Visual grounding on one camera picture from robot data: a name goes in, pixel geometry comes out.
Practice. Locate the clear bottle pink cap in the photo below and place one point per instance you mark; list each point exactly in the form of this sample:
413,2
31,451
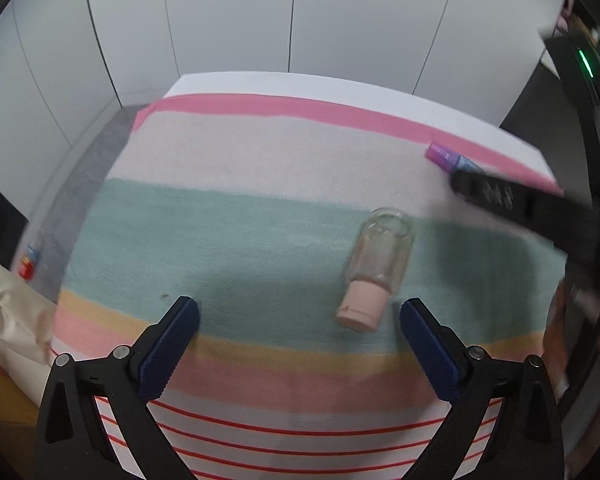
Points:
380,260

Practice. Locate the cream padded chair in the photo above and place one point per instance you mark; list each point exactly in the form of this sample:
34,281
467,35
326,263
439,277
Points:
10,320

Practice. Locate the black glass panel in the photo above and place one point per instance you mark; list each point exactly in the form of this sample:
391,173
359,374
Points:
0,215

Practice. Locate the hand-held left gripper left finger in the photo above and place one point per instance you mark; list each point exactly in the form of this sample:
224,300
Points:
172,347

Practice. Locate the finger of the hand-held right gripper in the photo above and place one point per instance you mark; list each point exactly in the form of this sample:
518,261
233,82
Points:
520,202

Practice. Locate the person's right hand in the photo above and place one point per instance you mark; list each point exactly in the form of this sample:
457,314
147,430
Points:
556,335

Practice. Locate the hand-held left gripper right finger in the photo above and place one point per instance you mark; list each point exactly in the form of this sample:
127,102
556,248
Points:
430,352

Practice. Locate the small red blue object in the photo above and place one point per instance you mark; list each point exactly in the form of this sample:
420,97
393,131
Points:
29,262

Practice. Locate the striped cloth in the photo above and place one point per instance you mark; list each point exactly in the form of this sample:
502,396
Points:
255,220

